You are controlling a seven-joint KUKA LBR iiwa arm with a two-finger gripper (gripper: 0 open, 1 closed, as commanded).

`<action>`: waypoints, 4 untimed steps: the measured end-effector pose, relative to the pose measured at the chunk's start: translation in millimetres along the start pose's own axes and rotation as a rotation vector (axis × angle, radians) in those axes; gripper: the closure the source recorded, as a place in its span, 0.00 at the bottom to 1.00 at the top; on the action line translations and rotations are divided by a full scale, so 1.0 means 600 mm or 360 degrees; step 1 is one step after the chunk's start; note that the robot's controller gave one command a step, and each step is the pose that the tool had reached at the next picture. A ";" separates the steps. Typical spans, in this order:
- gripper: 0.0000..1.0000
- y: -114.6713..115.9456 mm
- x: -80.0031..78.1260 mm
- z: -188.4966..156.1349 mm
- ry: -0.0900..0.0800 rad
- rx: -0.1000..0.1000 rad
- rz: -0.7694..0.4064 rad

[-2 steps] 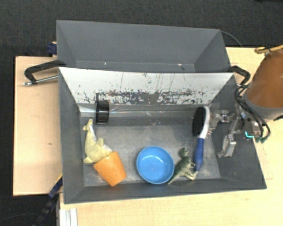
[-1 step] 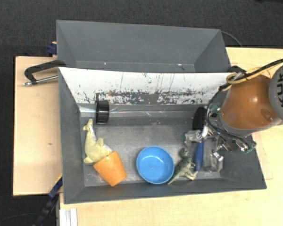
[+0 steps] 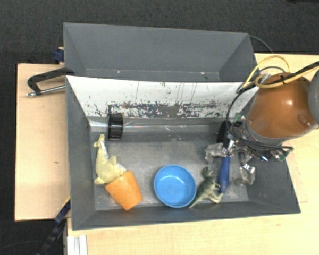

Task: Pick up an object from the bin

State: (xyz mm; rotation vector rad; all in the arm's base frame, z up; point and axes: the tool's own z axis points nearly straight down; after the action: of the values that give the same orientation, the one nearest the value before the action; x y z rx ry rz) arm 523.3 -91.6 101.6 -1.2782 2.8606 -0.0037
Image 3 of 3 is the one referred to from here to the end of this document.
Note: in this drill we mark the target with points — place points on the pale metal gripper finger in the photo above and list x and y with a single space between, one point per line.
215 151
247 174

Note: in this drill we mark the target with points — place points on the green toy dinosaur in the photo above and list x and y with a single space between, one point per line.
207 188

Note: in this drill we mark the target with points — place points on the blue plastic bowl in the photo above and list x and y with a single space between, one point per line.
175 187

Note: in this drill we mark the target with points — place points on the grey metal bin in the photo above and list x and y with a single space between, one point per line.
154 153

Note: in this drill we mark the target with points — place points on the orange plastic cup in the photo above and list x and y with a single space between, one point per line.
125 190

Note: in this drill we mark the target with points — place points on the clear plastic tube black cap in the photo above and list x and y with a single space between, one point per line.
115 127

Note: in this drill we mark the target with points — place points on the yellow plush toy animal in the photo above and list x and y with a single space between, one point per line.
105 166

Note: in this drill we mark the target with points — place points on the pale wood board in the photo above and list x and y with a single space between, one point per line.
40 147

